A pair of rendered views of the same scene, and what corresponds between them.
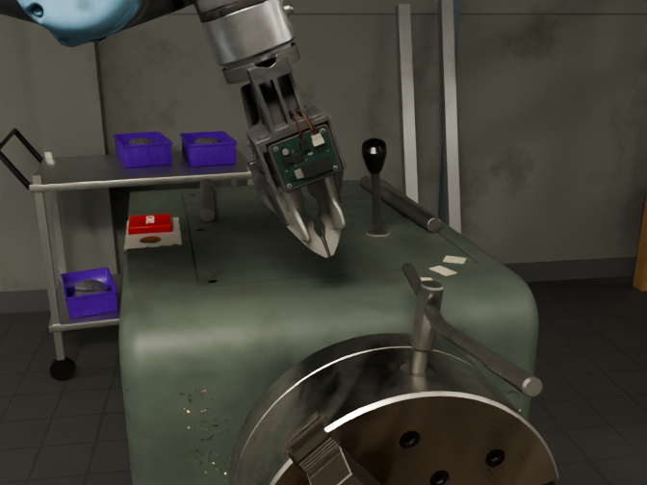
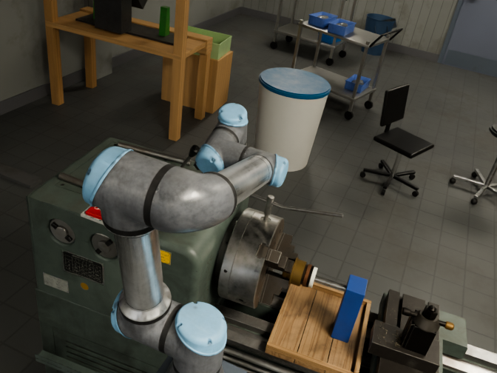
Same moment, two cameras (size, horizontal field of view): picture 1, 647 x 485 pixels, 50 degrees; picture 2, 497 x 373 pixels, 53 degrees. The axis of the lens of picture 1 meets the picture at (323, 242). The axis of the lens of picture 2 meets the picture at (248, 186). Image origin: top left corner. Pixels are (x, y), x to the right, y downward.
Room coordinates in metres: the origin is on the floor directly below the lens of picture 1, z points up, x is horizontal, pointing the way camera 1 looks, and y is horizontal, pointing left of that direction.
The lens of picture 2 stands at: (0.04, 1.11, 2.18)
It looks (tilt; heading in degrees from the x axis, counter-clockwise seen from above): 32 degrees down; 297
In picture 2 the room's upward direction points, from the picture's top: 9 degrees clockwise
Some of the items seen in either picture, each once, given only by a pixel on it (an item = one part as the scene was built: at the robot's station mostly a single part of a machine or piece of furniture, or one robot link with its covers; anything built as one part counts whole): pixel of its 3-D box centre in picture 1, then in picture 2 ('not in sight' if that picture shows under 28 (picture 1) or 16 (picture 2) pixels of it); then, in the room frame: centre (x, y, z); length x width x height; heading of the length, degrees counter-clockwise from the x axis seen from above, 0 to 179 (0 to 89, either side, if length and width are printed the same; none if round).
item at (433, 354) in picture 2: not in sight; (404, 346); (0.04, -0.12, 1.00); 0.20 x 0.10 x 0.05; 13
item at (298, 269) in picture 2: not in sight; (297, 272); (0.43, -0.11, 1.08); 0.09 x 0.09 x 0.09; 13
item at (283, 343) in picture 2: not in sight; (321, 325); (0.31, -0.13, 0.89); 0.36 x 0.30 x 0.04; 103
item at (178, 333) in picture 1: (296, 347); (146, 231); (0.96, 0.04, 1.06); 0.59 x 0.48 x 0.39; 13
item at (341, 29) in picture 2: not in sight; (340, 62); (1.87, -4.20, 0.49); 1.04 x 0.62 x 0.98; 169
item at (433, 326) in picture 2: not in sight; (427, 318); (0.01, -0.12, 1.14); 0.08 x 0.08 x 0.03
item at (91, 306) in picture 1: (142, 242); not in sight; (3.10, 0.86, 0.52); 1.11 x 0.66 x 1.05; 101
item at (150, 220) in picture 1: (150, 226); (100, 212); (0.96, 0.25, 1.26); 0.06 x 0.06 x 0.02; 13
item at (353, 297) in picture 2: not in sight; (348, 308); (0.24, -0.15, 1.00); 0.08 x 0.06 x 0.23; 103
